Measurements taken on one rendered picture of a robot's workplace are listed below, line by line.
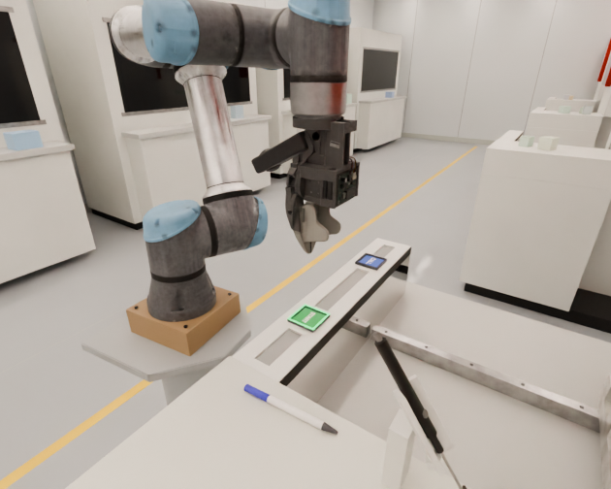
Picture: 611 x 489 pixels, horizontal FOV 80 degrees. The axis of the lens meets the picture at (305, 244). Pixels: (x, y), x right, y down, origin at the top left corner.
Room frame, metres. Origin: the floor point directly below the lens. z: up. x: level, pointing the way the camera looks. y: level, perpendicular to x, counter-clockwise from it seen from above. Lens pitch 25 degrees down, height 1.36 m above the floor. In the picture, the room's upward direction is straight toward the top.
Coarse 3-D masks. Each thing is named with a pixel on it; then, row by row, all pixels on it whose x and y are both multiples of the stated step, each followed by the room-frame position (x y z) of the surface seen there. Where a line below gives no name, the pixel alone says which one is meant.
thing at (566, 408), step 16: (384, 336) 0.63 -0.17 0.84; (400, 336) 0.62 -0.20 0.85; (416, 352) 0.59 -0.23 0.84; (432, 352) 0.57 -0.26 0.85; (448, 352) 0.57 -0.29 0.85; (448, 368) 0.55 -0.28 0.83; (464, 368) 0.54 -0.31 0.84; (480, 368) 0.53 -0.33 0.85; (496, 384) 0.50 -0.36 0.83; (512, 384) 0.49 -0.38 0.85; (528, 384) 0.49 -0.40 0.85; (528, 400) 0.47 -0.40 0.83; (544, 400) 0.46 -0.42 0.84; (560, 400) 0.46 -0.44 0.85; (560, 416) 0.45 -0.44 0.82; (576, 416) 0.43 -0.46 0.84; (592, 416) 0.42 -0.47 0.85
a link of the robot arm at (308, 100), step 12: (300, 84) 0.50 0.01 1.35; (312, 84) 0.49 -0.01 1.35; (324, 84) 0.49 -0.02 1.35; (336, 84) 0.50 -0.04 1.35; (300, 96) 0.50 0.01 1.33; (312, 96) 0.49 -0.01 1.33; (324, 96) 0.49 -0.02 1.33; (336, 96) 0.50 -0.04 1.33; (300, 108) 0.50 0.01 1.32; (312, 108) 0.49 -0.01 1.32; (324, 108) 0.49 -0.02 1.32; (336, 108) 0.50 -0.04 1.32
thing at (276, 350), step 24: (384, 240) 0.88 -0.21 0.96; (384, 264) 0.74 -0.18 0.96; (336, 288) 0.65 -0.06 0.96; (360, 288) 0.64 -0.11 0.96; (288, 312) 0.56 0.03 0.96; (336, 312) 0.56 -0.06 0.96; (264, 336) 0.49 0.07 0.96; (288, 336) 0.49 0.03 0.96; (312, 336) 0.49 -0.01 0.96; (240, 360) 0.43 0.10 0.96; (264, 360) 0.44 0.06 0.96; (288, 360) 0.43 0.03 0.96
